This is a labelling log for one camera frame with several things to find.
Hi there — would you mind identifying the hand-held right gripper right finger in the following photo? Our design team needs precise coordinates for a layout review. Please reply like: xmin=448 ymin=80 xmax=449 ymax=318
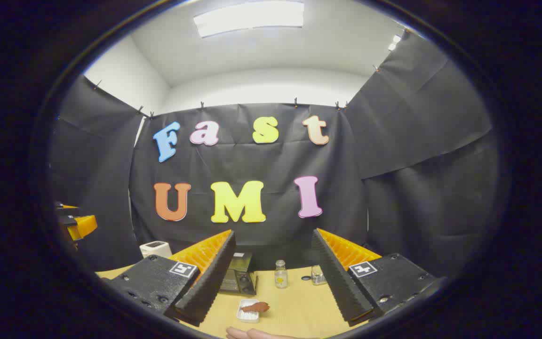
xmin=311 ymin=228 xmax=442 ymax=327

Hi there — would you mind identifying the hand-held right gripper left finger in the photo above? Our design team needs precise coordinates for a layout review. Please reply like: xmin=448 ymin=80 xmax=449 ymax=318
xmin=106 ymin=229 xmax=237 ymax=327

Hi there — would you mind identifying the black electric oven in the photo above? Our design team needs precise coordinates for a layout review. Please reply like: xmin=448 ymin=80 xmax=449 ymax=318
xmin=218 ymin=252 xmax=258 ymax=296

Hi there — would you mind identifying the white rectangular plate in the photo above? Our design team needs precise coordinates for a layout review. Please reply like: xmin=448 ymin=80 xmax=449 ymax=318
xmin=236 ymin=299 xmax=261 ymax=323

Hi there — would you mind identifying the clear glass bottle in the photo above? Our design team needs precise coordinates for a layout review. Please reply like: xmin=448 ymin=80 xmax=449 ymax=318
xmin=274 ymin=260 xmax=288 ymax=289

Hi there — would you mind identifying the white toaster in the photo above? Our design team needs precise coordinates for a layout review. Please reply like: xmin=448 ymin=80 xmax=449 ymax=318
xmin=139 ymin=241 xmax=173 ymax=258

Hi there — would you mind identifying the rectangular ceiling light panel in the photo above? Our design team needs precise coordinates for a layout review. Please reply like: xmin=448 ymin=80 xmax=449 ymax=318
xmin=193 ymin=0 xmax=305 ymax=38

